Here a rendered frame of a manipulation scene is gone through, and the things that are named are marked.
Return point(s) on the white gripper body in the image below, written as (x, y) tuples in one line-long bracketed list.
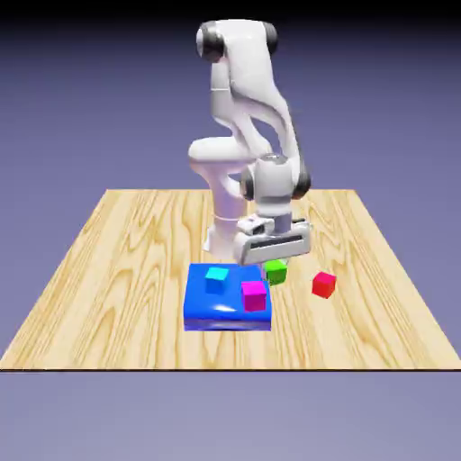
[(273, 248)]

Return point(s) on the small green cube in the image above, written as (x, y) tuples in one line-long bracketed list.
[(276, 272)]

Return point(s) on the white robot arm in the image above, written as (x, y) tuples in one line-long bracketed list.
[(248, 108)]

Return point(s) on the small magenta cube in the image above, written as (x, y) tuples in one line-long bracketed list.
[(254, 296)]

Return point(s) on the small red cube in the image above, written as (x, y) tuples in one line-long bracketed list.
[(323, 285)]

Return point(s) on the small cyan cube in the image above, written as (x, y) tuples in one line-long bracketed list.
[(216, 280)]

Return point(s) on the large blue box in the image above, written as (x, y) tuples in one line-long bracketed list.
[(216, 309)]

